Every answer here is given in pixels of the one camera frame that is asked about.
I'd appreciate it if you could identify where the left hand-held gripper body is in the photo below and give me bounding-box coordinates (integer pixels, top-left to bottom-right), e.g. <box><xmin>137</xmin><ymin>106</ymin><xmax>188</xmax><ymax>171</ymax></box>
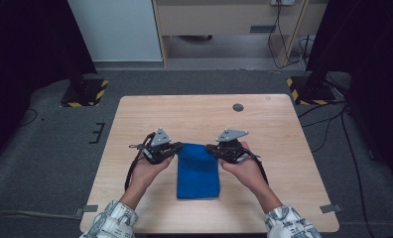
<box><xmin>141</xmin><ymin>127</ymin><xmax>174</xmax><ymax>166</ymax></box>

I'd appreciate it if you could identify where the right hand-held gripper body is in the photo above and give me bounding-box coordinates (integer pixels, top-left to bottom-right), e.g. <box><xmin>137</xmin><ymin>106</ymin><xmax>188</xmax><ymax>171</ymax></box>
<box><xmin>215</xmin><ymin>128</ymin><xmax>252</xmax><ymax>165</ymax></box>

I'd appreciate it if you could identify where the blue cloth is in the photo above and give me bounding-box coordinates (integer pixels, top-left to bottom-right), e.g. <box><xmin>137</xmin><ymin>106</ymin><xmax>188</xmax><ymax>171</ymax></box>
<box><xmin>176</xmin><ymin>142</ymin><xmax>221</xmax><ymax>200</ymax></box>

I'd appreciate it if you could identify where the person's left hand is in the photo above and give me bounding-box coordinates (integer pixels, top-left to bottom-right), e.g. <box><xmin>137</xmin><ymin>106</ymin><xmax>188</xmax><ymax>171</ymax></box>
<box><xmin>130</xmin><ymin>153</ymin><xmax>176</xmax><ymax>196</ymax></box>

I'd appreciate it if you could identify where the person's right hand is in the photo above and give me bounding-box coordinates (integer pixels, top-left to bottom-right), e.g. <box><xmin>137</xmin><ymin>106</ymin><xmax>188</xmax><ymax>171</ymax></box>
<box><xmin>218</xmin><ymin>141</ymin><xmax>269</xmax><ymax>197</ymax></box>

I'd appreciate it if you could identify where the black yellow striped stand base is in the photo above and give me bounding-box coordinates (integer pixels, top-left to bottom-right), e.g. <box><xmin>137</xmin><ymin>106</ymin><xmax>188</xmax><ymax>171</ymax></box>
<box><xmin>286</xmin><ymin>75</ymin><xmax>337</xmax><ymax>106</ymax></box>
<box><xmin>60</xmin><ymin>77</ymin><xmax>110</xmax><ymax>108</ymax></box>

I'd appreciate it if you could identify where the grey tape strip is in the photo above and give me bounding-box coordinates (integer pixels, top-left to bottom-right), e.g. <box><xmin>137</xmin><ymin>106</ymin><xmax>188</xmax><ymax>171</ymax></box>
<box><xmin>73</xmin><ymin>204</ymin><xmax>99</xmax><ymax>219</ymax></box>
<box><xmin>319</xmin><ymin>203</ymin><xmax>343</xmax><ymax>214</ymax></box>

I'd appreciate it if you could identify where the grey desk label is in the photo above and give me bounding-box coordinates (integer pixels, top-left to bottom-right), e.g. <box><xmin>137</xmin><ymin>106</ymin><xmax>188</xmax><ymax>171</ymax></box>
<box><xmin>249</xmin><ymin>24</ymin><xmax>278</xmax><ymax>34</ymax></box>

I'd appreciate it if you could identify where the white cabinet panel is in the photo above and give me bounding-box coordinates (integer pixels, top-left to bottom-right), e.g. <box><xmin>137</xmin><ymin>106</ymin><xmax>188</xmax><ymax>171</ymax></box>
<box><xmin>66</xmin><ymin>0</ymin><xmax>164</xmax><ymax>63</ymax></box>

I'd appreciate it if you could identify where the light wooden desk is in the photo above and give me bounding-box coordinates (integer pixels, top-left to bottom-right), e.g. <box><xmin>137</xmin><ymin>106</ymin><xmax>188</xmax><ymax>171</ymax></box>
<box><xmin>151</xmin><ymin>0</ymin><xmax>328</xmax><ymax>68</ymax></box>

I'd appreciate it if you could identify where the black curtain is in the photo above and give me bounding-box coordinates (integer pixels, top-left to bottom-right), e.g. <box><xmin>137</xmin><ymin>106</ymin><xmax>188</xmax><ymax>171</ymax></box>
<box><xmin>305</xmin><ymin>0</ymin><xmax>393</xmax><ymax>181</ymax></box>
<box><xmin>0</xmin><ymin>0</ymin><xmax>98</xmax><ymax>168</ymax></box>

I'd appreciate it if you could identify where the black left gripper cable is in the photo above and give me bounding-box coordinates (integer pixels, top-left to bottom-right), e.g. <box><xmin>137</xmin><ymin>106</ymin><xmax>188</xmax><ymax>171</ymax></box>
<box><xmin>124</xmin><ymin>132</ymin><xmax>157</xmax><ymax>191</ymax></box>

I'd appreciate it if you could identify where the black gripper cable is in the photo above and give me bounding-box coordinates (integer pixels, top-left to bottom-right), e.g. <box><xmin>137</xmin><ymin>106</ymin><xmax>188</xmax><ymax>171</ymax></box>
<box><xmin>242</xmin><ymin>147</ymin><xmax>270</xmax><ymax>186</ymax></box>
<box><xmin>124</xmin><ymin>132</ymin><xmax>157</xmax><ymax>191</ymax></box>

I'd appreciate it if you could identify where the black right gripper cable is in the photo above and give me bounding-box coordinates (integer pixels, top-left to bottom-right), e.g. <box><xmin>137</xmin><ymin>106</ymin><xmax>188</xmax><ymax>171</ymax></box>
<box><xmin>242</xmin><ymin>147</ymin><xmax>270</xmax><ymax>186</ymax></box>

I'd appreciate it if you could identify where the black hanging cable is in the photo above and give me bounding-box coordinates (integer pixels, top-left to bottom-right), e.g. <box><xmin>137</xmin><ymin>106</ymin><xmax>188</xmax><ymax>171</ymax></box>
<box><xmin>267</xmin><ymin>0</ymin><xmax>306</xmax><ymax>70</ymax></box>

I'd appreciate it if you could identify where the white cable bundle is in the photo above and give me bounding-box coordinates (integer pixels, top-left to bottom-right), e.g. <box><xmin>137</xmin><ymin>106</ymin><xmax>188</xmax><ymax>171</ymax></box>
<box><xmin>298</xmin><ymin>35</ymin><xmax>315</xmax><ymax>71</ymax></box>

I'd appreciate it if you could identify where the long black floor cable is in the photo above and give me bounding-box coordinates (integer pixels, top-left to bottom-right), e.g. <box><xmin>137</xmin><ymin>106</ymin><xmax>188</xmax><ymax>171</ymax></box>
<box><xmin>339</xmin><ymin>110</ymin><xmax>375</xmax><ymax>238</ymax></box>

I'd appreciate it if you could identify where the thin black floor cable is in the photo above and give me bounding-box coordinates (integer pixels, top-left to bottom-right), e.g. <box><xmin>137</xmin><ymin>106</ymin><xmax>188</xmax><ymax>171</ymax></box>
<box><xmin>19</xmin><ymin>108</ymin><xmax>40</xmax><ymax>128</ymax></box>

